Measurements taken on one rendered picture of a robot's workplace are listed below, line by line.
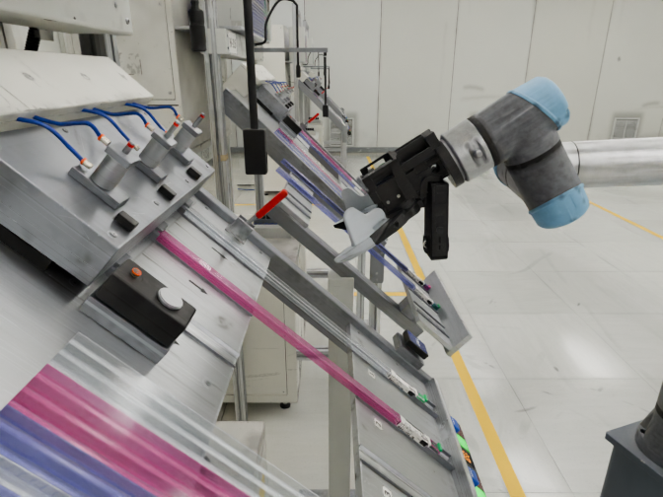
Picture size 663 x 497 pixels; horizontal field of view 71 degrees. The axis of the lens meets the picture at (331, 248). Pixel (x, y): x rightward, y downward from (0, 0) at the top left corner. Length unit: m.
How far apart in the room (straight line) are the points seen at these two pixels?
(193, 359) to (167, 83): 1.19
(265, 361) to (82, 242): 1.43
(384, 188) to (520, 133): 0.18
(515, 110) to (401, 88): 7.58
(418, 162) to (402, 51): 7.59
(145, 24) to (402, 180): 1.12
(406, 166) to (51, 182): 0.41
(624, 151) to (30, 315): 0.79
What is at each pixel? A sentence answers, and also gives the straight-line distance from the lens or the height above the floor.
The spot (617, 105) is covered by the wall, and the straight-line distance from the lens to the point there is 9.43.
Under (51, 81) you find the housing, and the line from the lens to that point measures 0.58.
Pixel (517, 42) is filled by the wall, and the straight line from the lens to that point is 8.67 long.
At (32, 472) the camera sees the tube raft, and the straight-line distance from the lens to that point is 0.33.
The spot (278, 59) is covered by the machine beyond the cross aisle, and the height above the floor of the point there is 1.40.
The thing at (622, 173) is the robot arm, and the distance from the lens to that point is 0.85.
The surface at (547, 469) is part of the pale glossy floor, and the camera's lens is 1.90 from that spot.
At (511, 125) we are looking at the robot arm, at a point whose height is 1.19.
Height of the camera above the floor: 1.25
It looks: 20 degrees down
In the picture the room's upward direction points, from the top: straight up
